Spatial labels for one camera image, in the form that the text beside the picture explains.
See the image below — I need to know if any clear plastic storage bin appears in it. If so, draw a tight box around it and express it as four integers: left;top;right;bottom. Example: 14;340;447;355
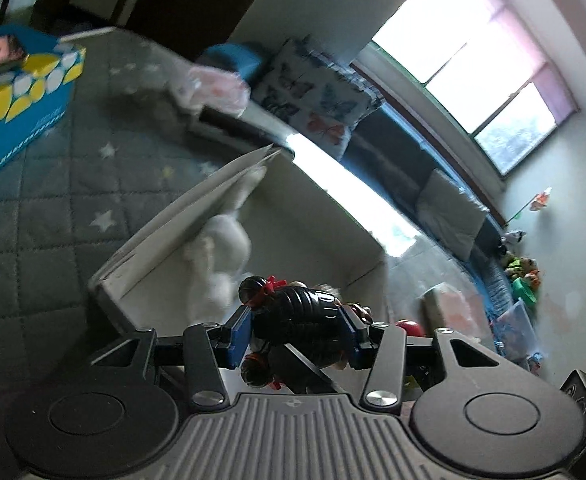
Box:
492;299;539;361

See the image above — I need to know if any white plush rabbit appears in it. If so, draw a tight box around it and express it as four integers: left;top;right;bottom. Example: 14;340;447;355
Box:
183;165;267;326

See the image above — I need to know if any window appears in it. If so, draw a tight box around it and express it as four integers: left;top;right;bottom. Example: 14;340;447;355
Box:
357;0;577;177

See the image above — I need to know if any grey cushion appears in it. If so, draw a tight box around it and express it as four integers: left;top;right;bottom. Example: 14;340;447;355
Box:
415;169;489;261

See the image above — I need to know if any flower toy on stick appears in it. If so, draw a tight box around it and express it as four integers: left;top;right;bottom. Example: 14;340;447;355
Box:
506;186;552;223

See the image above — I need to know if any blue yellow tissue box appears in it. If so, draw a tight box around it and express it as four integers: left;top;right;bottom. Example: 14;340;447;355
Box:
0;24;87;169

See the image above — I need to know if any black-haired doll figure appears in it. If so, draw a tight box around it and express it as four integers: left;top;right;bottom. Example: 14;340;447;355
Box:
238;275;373;389

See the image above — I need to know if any small stuffed toys pile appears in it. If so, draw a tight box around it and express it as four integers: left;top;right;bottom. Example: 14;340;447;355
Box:
501;252;539;282

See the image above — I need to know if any pink tissue pack far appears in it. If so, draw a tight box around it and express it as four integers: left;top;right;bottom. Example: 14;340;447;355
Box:
168;63;250;117

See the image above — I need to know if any butterfly print pillow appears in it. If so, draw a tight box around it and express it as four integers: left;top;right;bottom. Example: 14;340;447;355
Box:
252;38;384;160

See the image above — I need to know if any red rubber toy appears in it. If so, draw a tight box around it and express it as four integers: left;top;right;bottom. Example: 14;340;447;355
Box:
396;318;426;337

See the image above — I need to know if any blue sofa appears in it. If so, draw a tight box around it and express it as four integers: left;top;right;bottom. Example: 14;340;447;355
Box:
197;44;543;362

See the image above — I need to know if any green bowl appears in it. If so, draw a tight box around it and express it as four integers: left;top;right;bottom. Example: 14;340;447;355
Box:
511;278;537;308

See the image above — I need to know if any grey cardboard box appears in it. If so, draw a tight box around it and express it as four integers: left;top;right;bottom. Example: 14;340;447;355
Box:
89;148;387;336

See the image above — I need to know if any panda plush toy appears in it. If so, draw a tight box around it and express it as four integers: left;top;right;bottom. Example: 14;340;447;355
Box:
501;230;526;246

